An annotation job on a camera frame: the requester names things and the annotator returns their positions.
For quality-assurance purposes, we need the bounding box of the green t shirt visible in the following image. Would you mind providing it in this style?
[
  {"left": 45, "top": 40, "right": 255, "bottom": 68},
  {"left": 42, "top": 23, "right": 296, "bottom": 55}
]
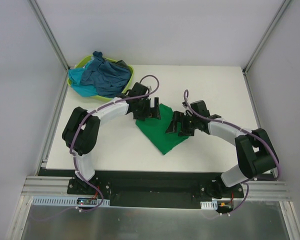
[{"left": 135, "top": 103, "right": 189, "bottom": 155}]

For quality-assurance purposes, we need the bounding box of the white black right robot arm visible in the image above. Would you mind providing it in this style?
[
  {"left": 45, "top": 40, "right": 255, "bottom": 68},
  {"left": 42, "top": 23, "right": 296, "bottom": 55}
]
[{"left": 165, "top": 100, "right": 279, "bottom": 198}]

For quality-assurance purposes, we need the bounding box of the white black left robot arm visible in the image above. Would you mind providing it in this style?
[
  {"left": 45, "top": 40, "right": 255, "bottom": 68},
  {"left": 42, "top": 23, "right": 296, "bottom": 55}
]
[{"left": 62, "top": 82, "right": 161, "bottom": 195}]

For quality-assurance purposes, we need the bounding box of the dark blue t shirt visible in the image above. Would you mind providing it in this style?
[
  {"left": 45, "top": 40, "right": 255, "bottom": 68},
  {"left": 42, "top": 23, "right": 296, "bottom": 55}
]
[{"left": 81, "top": 51, "right": 132, "bottom": 98}]

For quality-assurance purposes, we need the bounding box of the grey t shirt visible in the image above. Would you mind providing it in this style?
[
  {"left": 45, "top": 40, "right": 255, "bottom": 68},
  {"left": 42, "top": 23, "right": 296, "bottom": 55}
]
[{"left": 114, "top": 60, "right": 129, "bottom": 70}]

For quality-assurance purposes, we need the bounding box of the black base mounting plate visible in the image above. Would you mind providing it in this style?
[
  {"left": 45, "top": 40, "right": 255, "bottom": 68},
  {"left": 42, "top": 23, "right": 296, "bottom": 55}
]
[{"left": 37, "top": 167, "right": 277, "bottom": 208}]

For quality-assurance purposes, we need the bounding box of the teal t shirt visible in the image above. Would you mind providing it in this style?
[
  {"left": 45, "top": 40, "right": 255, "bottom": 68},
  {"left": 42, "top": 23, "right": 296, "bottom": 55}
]
[{"left": 68, "top": 67, "right": 97, "bottom": 98}]

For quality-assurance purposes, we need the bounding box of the lime green plastic basin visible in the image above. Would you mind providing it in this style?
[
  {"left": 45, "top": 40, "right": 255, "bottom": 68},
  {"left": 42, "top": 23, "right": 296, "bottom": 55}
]
[{"left": 68, "top": 56, "right": 133, "bottom": 98}]

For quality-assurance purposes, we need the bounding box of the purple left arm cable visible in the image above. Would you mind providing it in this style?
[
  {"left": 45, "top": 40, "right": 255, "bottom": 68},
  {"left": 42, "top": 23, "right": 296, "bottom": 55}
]
[{"left": 69, "top": 74, "right": 161, "bottom": 213}]

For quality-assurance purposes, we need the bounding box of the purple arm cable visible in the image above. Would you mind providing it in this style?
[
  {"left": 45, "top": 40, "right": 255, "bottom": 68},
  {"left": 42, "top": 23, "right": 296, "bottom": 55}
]
[
  {"left": 69, "top": 74, "right": 161, "bottom": 213},
  {"left": 183, "top": 89, "right": 284, "bottom": 221}
]

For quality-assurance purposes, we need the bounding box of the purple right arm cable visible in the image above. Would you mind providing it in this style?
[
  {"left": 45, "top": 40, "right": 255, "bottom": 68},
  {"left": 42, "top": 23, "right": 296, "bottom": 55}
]
[{"left": 183, "top": 89, "right": 284, "bottom": 221}]

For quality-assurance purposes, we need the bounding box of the right white slotted cable duct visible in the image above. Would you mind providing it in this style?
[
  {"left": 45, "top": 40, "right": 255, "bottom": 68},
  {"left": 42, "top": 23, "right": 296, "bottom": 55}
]
[{"left": 200, "top": 200, "right": 218, "bottom": 210}]

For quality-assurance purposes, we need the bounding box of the white slotted cable duct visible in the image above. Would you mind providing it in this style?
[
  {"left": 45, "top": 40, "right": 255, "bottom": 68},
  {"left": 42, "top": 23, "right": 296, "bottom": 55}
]
[
  {"left": 200, "top": 200, "right": 218, "bottom": 210},
  {"left": 32, "top": 196, "right": 110, "bottom": 208}
]

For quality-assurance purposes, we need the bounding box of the left aluminium frame post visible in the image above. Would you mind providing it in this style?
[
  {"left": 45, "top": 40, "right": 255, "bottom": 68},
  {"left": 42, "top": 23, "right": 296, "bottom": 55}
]
[{"left": 27, "top": 0, "right": 71, "bottom": 71}]

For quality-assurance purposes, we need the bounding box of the aluminium frame post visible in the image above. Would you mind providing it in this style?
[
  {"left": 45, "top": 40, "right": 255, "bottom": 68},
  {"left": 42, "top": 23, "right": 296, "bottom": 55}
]
[
  {"left": 242, "top": 0, "right": 293, "bottom": 76},
  {"left": 27, "top": 0, "right": 71, "bottom": 71}
]

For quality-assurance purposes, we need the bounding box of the right aluminium frame post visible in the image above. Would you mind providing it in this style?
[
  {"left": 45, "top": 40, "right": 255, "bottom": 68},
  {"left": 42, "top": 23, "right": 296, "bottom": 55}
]
[{"left": 242, "top": 0, "right": 293, "bottom": 76}]

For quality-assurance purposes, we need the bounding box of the left white slotted cable duct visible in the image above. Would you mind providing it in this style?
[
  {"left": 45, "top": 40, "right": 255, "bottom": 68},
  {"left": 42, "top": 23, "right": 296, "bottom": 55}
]
[{"left": 32, "top": 196, "right": 110, "bottom": 208}]

